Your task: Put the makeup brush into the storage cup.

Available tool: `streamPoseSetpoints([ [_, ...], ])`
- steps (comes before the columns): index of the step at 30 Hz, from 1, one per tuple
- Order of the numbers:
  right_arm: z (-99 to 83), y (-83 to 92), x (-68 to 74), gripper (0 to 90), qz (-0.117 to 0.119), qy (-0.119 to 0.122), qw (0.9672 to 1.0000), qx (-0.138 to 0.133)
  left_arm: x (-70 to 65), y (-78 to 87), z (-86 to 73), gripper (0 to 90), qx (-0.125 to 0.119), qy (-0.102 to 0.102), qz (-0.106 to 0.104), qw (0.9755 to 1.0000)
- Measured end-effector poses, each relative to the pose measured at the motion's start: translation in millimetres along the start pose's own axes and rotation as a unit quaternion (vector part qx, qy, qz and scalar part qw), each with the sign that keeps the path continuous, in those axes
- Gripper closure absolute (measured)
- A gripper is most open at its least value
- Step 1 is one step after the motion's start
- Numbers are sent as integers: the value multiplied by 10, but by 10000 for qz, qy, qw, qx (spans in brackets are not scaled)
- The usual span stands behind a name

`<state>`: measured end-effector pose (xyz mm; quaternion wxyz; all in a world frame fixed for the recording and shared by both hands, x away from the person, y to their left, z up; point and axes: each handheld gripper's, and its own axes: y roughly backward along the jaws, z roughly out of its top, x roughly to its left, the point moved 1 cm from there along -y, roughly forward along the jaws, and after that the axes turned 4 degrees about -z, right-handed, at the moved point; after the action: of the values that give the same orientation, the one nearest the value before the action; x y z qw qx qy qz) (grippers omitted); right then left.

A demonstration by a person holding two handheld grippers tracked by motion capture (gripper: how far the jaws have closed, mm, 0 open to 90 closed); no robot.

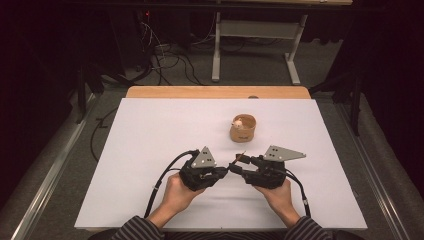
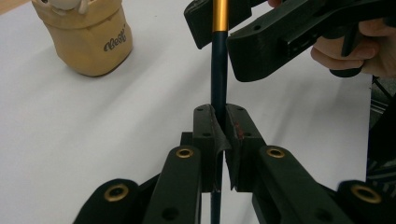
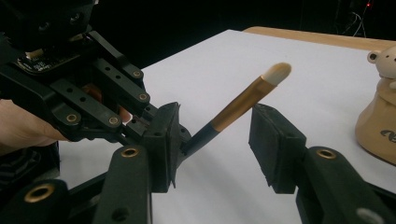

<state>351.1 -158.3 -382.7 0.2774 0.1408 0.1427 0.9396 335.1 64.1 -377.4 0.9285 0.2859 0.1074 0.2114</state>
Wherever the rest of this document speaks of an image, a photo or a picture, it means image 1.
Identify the white board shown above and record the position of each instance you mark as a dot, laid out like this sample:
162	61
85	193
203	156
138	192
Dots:
140	133

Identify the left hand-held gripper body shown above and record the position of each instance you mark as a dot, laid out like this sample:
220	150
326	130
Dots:
198	176

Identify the person's right hand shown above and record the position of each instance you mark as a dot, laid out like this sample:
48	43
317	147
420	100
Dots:
276	196

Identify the wooden table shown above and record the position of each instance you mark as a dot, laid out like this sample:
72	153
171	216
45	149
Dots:
216	92

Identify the person's left hand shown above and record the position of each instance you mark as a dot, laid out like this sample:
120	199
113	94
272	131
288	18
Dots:
180	196

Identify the black metal stand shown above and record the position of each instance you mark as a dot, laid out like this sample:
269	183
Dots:
81	96
356	106

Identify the black pencil with gold end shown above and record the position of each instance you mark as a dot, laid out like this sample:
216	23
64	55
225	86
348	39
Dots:
240	156

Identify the round wooden pen holder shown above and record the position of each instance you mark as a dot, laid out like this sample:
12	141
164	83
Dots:
242	133

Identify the desk with white metal frame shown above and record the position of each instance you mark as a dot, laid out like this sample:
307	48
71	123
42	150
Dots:
256	29

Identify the aluminium floor rail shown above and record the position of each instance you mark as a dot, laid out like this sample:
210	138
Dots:
50	176
376	176

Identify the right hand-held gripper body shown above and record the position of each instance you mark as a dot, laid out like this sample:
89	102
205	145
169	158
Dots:
266	176

